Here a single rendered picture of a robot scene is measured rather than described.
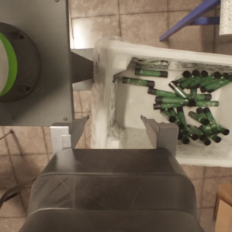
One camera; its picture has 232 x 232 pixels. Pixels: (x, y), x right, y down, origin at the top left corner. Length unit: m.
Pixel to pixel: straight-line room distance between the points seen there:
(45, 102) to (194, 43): 1.19
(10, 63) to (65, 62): 0.10
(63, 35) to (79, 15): 0.98
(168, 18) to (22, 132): 1.41
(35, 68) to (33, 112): 0.09
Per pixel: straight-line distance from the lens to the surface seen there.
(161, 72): 0.80
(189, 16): 0.84
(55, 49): 0.36
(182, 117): 0.82
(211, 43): 1.44
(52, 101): 0.37
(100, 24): 1.30
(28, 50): 0.35
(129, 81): 0.78
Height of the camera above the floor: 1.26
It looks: 75 degrees down
